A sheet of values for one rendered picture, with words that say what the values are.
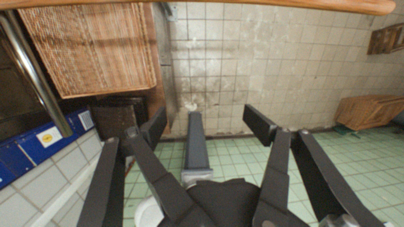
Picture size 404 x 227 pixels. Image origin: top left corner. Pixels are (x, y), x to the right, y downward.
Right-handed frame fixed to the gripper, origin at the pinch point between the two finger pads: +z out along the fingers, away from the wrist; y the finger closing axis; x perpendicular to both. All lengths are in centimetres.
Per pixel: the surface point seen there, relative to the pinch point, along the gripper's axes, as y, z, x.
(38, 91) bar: -45.0, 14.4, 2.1
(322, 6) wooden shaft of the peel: 27.9, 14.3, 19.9
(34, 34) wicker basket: -79, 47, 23
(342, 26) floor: 187, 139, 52
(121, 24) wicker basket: -49, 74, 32
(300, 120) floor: 172, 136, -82
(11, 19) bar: -44, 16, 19
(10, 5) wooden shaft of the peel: -37.8, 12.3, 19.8
